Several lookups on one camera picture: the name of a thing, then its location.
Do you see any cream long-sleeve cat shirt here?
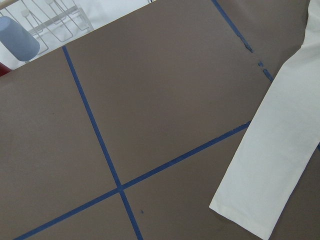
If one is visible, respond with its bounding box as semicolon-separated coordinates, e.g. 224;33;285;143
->
209;0;320;240

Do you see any blue plastic cup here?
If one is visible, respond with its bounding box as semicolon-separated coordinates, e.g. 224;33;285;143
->
0;16;40;62

